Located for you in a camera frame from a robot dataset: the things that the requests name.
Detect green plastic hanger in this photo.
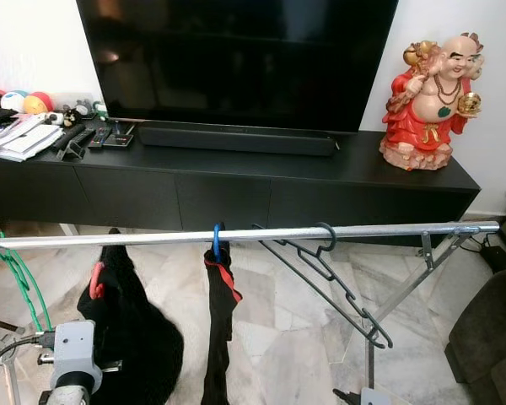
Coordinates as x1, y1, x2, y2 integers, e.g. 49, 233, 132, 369
0, 232, 53, 334

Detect red plastic hanger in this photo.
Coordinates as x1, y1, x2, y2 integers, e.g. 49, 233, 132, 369
89, 261, 106, 301

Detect black garment lime logo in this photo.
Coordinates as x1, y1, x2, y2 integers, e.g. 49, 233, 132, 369
78, 228, 186, 405

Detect dark grey hanger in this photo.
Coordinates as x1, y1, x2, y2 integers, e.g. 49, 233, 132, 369
253, 221, 396, 351

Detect red hanger blue hook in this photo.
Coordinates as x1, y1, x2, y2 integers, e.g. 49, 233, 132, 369
205, 223, 244, 305

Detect black sweatshirt white print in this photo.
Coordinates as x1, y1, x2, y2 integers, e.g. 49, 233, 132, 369
200, 243, 244, 405

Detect silver metal clothes rack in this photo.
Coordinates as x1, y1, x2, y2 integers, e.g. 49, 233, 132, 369
0, 219, 505, 405

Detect white paper stack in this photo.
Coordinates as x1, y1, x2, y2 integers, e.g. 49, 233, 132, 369
0, 112, 64, 163

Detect black television console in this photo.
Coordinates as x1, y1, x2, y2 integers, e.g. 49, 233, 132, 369
0, 125, 482, 233

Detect small black figurines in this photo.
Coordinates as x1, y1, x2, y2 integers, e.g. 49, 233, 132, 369
59, 99, 98, 127

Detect orange ball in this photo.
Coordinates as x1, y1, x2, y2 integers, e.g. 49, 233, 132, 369
24, 93, 48, 115

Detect white blue ball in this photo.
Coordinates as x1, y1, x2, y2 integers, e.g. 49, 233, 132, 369
0, 90, 26, 113

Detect black soundbar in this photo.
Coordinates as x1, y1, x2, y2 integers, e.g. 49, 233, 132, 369
137, 125, 338, 158

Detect red laughing buddha statue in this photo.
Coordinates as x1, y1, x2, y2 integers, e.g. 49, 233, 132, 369
378, 32, 486, 172

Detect black flat television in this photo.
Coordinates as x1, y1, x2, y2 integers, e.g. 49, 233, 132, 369
76, 0, 400, 133

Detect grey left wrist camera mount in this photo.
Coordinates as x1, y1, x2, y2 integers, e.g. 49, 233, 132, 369
51, 320, 104, 396

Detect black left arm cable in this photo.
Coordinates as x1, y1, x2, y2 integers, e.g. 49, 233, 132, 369
0, 335, 45, 378

